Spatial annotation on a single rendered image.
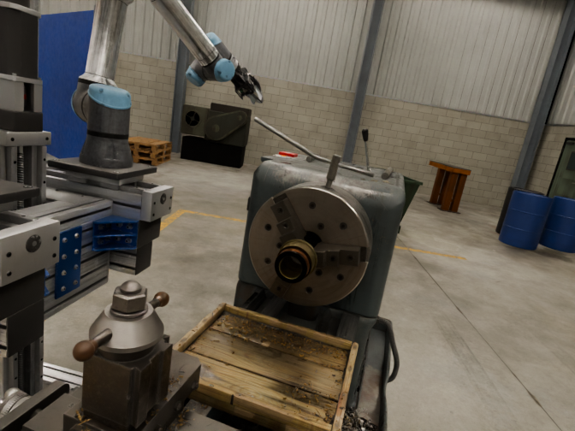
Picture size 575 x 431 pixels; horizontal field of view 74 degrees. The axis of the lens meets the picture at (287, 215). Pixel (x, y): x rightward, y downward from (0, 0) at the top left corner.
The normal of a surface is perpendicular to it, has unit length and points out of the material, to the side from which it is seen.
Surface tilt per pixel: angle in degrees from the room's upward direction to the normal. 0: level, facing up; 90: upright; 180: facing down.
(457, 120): 90
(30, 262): 90
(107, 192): 90
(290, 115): 90
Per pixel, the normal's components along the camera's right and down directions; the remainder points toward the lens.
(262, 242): -0.28, 0.18
